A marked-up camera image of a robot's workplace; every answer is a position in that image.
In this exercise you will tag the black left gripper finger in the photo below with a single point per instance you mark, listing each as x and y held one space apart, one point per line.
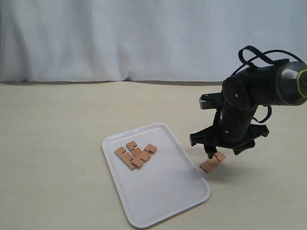
210 150

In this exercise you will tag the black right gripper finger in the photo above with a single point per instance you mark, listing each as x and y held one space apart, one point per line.
240 149

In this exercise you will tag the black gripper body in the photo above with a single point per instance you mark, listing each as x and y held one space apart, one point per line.
231 128

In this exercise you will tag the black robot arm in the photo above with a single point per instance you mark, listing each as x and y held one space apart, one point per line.
245 103

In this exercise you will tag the white plastic tray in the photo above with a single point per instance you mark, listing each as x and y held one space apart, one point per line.
169 183

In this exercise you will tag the white cloth backdrop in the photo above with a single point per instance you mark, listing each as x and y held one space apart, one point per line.
142 40

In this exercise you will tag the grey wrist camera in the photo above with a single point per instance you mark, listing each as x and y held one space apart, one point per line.
211 101

